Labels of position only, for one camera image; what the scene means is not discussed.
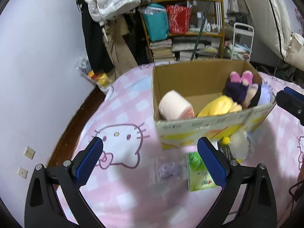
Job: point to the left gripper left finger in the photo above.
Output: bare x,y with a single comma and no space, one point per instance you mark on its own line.
43,208

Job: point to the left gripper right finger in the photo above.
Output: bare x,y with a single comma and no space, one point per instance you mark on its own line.
258,204

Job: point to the pink purple plush doll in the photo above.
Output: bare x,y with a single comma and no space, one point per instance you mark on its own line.
243,91

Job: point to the white fluffy duck plush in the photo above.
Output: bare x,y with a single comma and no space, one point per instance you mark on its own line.
239,144

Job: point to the green tissue pack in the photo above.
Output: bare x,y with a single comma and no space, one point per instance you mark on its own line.
198,175

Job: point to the yellow dog plush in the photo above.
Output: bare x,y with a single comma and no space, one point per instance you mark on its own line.
220,106

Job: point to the bagged purple plush toy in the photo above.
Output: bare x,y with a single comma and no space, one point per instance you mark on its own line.
170,170

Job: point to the pink swirl plush cushion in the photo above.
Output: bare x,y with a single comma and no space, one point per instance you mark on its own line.
173,106

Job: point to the small black white box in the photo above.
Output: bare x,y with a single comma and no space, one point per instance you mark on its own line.
225,150

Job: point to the cream massage chair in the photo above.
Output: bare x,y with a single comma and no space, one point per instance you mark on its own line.
272,25

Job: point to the white rolling cart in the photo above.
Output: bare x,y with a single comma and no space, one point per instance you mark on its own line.
238,41

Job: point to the cardboard box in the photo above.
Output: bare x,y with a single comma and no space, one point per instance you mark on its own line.
200,82

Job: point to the wooden bookshelf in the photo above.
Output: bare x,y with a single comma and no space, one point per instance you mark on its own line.
180,46

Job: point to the green broom stick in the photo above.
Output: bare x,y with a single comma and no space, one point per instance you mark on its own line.
201,30

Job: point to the red gift bag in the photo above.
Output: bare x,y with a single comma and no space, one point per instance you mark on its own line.
179,18

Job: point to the bag of plush toys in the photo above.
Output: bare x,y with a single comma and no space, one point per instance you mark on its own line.
99,79

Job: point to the teal storage bag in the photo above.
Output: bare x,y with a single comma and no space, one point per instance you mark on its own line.
156,21

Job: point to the black hanging coat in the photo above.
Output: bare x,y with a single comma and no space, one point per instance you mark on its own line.
97,54

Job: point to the wall socket lower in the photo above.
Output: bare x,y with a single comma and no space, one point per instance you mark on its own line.
22,172

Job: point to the wall socket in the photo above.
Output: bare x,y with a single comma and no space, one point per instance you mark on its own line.
22,172
29,153

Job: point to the wall socket upper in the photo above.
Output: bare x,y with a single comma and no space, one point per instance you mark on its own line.
29,153

